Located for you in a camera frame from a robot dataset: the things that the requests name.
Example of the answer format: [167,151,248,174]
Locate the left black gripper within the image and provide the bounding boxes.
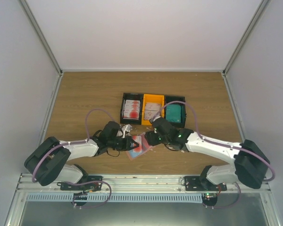
[108,136,139,152]

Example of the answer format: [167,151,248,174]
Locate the red white credit card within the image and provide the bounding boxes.
[132,136,142,154]

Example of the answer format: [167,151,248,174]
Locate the pink card holder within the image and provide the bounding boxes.
[126,132,153,160]

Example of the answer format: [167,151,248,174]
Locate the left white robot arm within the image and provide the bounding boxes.
[24,121,141,190]

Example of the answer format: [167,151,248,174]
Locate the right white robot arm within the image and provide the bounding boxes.
[145,117,270,191]

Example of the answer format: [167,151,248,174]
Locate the red white cards stack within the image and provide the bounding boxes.
[123,99,141,120]

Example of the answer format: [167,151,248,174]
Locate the white cards in orange bin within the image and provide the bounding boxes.
[144,102,161,121]

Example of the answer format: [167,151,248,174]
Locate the black left card bin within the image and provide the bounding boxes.
[120,93,144,125]

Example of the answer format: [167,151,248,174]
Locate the black card bin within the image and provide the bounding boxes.
[164,96,186,128]
[120,93,144,125]

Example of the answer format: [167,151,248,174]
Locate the teal cards stack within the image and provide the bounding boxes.
[166,104,181,123]

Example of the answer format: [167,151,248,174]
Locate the orange middle card bin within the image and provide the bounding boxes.
[141,94,165,126]

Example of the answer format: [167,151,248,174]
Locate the black right card bin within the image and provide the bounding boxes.
[164,96,186,128]

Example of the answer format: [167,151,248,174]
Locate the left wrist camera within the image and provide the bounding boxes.
[117,124,132,138]

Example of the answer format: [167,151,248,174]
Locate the aluminium front rail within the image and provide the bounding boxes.
[17,173,272,193]

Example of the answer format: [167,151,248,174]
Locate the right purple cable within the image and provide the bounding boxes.
[152,100,276,209]

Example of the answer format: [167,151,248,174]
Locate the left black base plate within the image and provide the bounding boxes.
[57,176,103,207]

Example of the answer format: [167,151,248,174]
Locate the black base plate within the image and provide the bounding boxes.
[180,176,227,207]
[57,176,103,207]

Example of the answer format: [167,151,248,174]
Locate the grey slotted cable duct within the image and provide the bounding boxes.
[26,193,202,203]

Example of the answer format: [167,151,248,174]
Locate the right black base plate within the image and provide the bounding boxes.
[180,176,227,207]

